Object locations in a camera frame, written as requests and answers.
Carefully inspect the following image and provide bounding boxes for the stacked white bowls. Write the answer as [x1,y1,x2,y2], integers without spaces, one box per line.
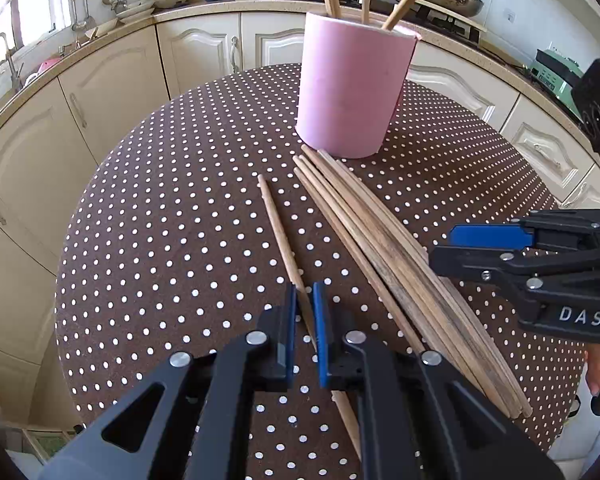
[117,0,155,24]

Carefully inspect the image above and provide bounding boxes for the person's hand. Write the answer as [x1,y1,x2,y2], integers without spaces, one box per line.
[585,344,600,396]

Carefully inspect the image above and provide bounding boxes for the chrome kitchen faucet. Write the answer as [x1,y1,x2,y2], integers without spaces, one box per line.
[0,32,23,93]

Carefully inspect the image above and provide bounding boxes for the cream lower kitchen cabinets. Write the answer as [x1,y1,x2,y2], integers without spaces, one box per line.
[0,26,582,446]

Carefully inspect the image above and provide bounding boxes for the pink cylindrical utensil holder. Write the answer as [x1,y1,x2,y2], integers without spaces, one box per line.
[296,13,422,159]

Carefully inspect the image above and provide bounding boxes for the green countertop appliance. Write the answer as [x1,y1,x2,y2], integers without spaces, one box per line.
[529,49,583,119]

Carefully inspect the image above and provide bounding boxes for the single wooden chopstick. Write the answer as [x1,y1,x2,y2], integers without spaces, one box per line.
[258,174,362,460]

